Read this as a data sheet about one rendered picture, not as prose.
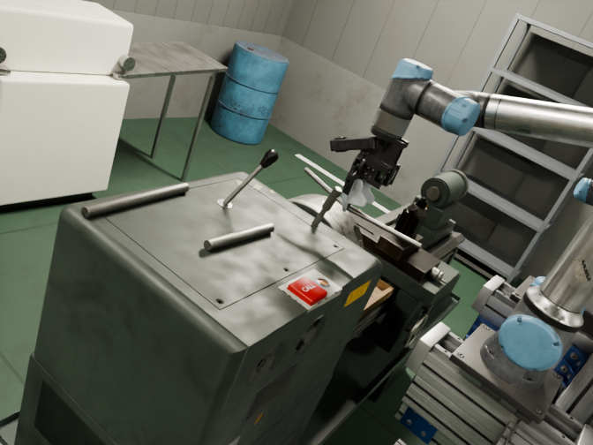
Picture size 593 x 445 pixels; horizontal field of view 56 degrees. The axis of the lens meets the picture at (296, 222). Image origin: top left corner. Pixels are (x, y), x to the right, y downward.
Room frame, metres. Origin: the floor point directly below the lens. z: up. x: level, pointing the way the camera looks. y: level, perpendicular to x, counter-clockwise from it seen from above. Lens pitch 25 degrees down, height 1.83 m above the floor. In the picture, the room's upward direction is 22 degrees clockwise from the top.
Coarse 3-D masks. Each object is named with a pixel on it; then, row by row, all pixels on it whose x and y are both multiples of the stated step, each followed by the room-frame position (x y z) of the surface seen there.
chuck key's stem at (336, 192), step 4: (336, 188) 1.22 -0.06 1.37; (340, 188) 1.23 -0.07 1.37; (332, 192) 1.22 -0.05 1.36; (336, 192) 1.22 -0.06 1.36; (340, 192) 1.22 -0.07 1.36; (328, 196) 1.23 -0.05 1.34; (332, 196) 1.22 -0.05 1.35; (336, 196) 1.22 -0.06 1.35; (328, 200) 1.22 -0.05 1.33; (332, 200) 1.22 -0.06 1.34; (324, 204) 1.23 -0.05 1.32; (328, 204) 1.22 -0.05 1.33; (332, 204) 1.22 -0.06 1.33; (324, 208) 1.22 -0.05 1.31; (328, 208) 1.22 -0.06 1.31; (320, 212) 1.23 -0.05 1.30; (324, 212) 1.23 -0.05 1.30; (316, 216) 1.23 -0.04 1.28; (320, 216) 1.23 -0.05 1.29; (316, 220) 1.23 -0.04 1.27; (320, 220) 1.23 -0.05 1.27; (316, 224) 1.23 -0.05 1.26
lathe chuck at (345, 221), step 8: (312, 200) 1.42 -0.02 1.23; (320, 200) 1.44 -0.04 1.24; (336, 208) 1.43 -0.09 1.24; (336, 216) 1.39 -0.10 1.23; (344, 216) 1.42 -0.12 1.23; (344, 224) 1.39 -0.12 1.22; (352, 224) 1.42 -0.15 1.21; (344, 232) 1.37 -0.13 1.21; (352, 232) 1.40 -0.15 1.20; (352, 240) 1.38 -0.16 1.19; (360, 240) 1.42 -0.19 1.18
